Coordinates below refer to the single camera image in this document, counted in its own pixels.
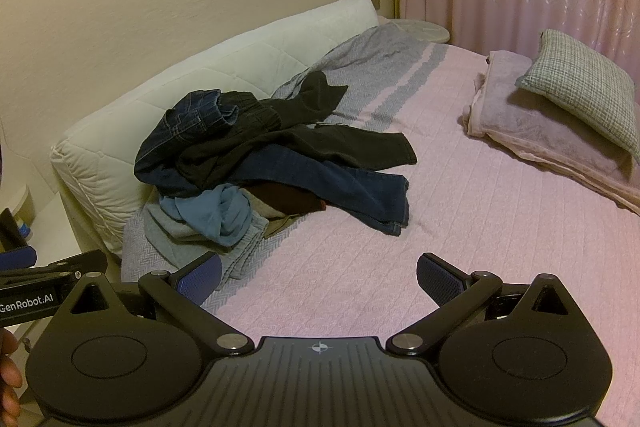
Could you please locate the grey checked pillow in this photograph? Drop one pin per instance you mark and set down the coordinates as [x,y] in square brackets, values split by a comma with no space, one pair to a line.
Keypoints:
[575,77]

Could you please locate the white round table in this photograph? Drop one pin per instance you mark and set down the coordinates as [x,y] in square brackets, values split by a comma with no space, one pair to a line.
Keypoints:
[420,29]

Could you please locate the black pants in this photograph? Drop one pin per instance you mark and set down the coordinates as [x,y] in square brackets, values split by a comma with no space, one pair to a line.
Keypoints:
[310,142]

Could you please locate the white nightstand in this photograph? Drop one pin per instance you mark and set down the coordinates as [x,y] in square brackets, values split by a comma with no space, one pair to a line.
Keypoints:
[55,237]

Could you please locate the light blue garment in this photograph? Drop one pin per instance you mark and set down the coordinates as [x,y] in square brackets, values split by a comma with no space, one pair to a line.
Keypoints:
[210,212]

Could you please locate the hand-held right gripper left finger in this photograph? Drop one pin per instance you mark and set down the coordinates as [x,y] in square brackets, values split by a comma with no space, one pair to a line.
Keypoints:
[202,276]

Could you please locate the olive garment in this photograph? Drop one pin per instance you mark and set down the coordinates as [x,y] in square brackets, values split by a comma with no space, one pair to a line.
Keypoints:
[277,221]

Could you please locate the white quilted headboard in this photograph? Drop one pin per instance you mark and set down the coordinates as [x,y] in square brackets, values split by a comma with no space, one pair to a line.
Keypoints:
[200,72]

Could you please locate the brown garment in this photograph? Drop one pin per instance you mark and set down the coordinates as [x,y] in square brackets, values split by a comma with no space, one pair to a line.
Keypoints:
[285,199]

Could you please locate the dark denim elastic-waist pants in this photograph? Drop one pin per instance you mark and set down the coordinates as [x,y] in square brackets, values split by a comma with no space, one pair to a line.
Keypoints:
[175,132]

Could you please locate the white round container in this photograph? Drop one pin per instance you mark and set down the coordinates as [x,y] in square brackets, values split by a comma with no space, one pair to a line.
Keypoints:
[15,202]

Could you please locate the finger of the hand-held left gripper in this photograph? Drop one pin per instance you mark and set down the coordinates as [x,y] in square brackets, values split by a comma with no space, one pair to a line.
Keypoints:
[20,257]
[60,266]

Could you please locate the folded pale pink blanket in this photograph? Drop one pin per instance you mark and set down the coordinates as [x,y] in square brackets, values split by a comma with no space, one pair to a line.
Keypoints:
[525,132]

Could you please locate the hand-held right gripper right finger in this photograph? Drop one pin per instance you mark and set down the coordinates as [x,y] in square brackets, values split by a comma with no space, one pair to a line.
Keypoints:
[442,277]

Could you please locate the small blue-labelled jar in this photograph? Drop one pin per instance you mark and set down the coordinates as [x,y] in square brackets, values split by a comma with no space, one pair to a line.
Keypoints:
[27,232]

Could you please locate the pink and grey bedspread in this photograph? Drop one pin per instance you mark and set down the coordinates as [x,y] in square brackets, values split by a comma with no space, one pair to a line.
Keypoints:
[450,207]

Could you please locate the grey sweatpants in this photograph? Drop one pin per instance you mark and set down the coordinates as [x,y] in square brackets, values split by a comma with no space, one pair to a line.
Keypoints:
[170,232]

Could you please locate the navy blue jeans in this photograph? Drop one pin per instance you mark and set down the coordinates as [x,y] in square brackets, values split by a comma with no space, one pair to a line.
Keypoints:
[350,192]

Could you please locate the person's left hand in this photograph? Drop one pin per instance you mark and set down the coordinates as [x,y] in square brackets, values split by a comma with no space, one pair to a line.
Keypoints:
[7,377]

